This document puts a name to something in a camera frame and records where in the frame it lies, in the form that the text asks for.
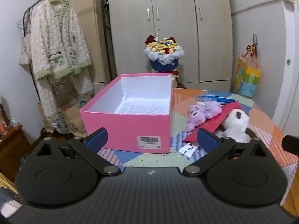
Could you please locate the black clothes rack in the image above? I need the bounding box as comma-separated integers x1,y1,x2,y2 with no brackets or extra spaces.
22,0,117,103

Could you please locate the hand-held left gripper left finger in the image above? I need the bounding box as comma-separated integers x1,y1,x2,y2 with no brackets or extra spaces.
30,127,121,176

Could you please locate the brown paper bag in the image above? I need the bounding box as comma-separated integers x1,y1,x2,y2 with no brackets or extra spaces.
61,100,88,137

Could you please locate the pink cardboard box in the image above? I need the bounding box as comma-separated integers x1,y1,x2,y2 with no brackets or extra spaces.
79,73,173,154

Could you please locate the beige wardrobe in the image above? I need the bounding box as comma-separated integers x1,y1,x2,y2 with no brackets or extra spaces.
106,0,234,89

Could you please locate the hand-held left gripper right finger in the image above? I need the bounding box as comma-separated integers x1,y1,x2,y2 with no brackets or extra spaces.
182,128,272,176

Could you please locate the cream fleece robe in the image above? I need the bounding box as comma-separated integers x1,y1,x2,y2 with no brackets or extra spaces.
19,0,94,131

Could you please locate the yellow flower bouquet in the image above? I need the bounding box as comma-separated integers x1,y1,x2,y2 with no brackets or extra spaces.
143,35,185,77

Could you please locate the colourful hanging gift bag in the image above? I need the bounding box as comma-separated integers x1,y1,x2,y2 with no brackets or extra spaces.
236,34,261,98

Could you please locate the brown wooden furniture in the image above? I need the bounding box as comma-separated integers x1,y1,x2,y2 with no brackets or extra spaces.
0,105,31,180

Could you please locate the purple plush toy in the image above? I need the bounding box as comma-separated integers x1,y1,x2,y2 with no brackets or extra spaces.
186,102,222,132

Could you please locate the white paper tag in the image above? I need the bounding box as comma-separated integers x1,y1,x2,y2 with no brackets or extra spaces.
179,142,199,155

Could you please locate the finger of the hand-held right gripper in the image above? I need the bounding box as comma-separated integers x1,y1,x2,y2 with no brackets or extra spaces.
282,135,299,154

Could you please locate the white plush cat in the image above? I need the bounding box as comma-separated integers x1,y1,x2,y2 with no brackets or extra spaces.
215,109,253,143

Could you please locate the red paper envelope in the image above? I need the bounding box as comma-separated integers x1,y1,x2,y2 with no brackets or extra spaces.
182,100,244,143

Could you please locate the blue wet wipes pack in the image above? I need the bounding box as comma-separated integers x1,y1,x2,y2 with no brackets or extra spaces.
199,95,236,105

